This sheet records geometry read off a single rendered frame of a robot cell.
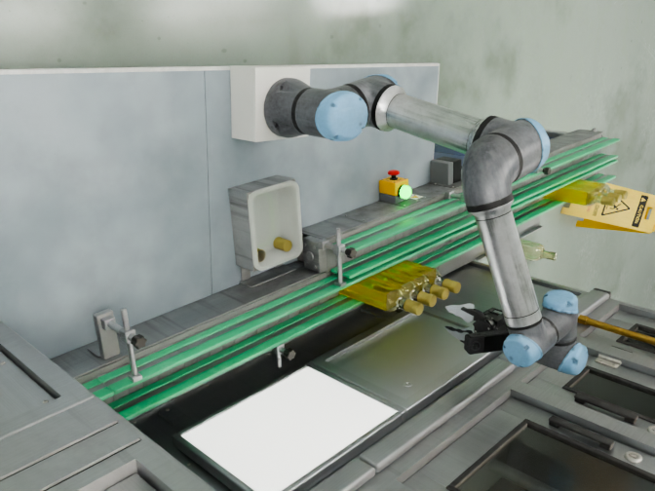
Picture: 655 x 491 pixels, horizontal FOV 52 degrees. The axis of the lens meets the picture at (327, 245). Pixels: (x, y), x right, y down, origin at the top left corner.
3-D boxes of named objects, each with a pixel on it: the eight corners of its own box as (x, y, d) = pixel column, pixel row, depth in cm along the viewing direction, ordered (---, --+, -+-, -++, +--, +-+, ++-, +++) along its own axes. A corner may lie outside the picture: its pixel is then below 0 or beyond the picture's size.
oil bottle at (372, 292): (338, 294, 199) (394, 315, 184) (337, 277, 197) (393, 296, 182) (351, 287, 202) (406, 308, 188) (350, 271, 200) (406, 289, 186)
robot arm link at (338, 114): (291, 93, 160) (330, 98, 151) (331, 81, 168) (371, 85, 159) (297, 141, 165) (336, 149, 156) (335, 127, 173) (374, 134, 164)
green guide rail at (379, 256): (329, 272, 193) (350, 279, 188) (329, 269, 193) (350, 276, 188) (600, 155, 306) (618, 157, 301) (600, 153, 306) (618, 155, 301)
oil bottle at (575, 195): (542, 198, 276) (609, 210, 257) (543, 184, 275) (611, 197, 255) (549, 195, 280) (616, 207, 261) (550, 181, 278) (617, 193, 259)
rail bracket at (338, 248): (319, 280, 191) (351, 291, 182) (316, 224, 185) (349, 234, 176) (327, 277, 193) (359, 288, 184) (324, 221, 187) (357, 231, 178)
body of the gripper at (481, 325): (488, 331, 175) (530, 346, 167) (470, 344, 169) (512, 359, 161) (489, 305, 172) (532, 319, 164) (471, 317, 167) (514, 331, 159)
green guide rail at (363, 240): (328, 247, 191) (349, 254, 185) (328, 245, 190) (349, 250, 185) (602, 138, 304) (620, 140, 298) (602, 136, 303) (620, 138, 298)
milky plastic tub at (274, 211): (236, 266, 185) (256, 274, 179) (228, 187, 177) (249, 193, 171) (284, 247, 196) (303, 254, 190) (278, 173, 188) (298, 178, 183)
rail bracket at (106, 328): (89, 357, 156) (138, 393, 140) (75, 291, 150) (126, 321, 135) (107, 349, 159) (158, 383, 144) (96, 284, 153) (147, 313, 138)
